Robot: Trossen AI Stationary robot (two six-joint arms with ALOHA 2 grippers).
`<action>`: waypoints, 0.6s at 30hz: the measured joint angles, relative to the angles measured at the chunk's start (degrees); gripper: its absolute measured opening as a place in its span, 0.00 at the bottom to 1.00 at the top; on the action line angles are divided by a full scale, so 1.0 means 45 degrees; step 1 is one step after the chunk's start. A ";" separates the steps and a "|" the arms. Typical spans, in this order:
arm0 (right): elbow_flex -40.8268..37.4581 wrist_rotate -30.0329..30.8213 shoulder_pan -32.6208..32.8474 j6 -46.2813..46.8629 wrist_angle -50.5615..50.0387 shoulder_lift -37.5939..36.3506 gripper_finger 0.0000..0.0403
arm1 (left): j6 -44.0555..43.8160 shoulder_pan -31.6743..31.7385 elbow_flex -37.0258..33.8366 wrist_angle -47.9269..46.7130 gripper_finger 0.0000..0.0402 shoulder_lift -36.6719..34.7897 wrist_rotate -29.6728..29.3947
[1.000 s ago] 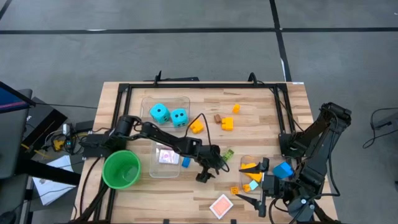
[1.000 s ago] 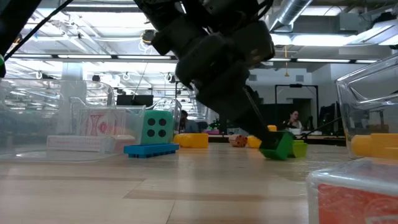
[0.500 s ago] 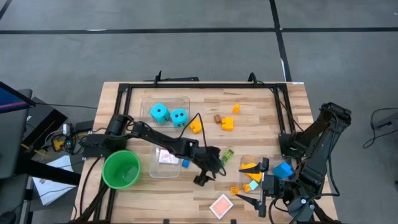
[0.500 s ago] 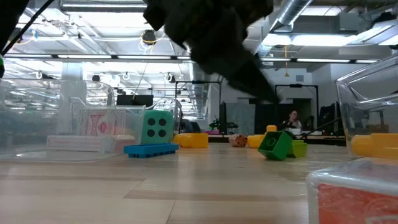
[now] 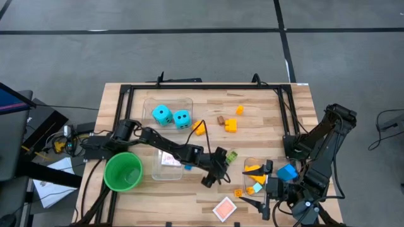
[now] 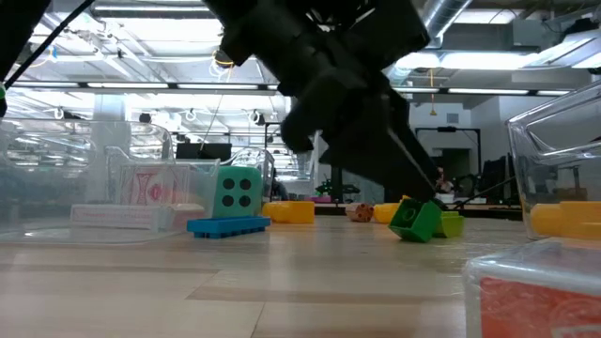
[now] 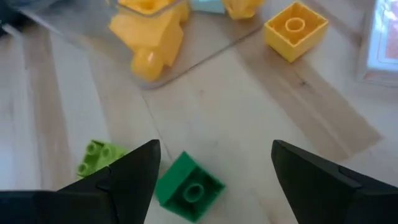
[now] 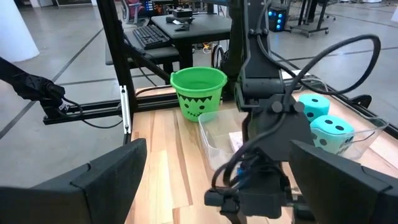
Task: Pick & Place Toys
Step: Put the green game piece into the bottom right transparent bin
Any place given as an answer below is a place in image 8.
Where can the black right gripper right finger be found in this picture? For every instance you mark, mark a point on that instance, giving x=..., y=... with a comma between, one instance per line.
x=342, y=196

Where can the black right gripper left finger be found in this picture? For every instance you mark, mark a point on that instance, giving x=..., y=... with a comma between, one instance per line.
x=77, y=199

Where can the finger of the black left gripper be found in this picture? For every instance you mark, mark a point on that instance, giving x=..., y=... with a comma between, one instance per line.
x=234, y=219

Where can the teal foam die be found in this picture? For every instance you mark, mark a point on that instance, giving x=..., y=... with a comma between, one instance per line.
x=315, y=105
x=331, y=133

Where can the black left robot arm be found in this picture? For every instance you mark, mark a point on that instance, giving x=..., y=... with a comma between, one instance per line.
x=258, y=62

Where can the wide clear plastic bin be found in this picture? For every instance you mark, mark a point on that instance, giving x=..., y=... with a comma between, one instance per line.
x=370, y=137

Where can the narrow clear plastic bin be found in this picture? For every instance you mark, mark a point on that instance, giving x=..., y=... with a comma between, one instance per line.
x=214, y=130

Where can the green plastic bucket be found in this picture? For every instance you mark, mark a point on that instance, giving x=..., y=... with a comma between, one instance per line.
x=199, y=93

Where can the yellow connector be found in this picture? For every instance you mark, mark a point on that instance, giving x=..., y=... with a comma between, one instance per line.
x=206, y=47

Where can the black rolling stand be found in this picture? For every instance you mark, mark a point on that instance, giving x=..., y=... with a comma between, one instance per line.
x=309, y=26

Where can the black keyboard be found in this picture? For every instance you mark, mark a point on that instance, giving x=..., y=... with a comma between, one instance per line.
x=151, y=36

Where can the white round column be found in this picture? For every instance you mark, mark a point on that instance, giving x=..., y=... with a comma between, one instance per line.
x=15, y=31

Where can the black side desk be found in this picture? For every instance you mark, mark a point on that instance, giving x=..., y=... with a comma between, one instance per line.
x=199, y=29

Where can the black computer tower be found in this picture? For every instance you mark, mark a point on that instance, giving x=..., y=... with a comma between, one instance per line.
x=277, y=18

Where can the pink office chair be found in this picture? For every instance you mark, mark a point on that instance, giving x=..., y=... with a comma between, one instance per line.
x=133, y=11

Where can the black metal table frame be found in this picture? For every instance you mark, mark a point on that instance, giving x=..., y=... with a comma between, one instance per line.
x=93, y=107

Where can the black bracket with bar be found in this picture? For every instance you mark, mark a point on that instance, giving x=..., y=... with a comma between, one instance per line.
x=362, y=101

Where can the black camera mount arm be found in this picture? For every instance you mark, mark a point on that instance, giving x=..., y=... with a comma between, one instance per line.
x=31, y=85

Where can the black upright rig post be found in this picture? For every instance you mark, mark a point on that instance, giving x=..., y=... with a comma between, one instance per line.
x=116, y=53

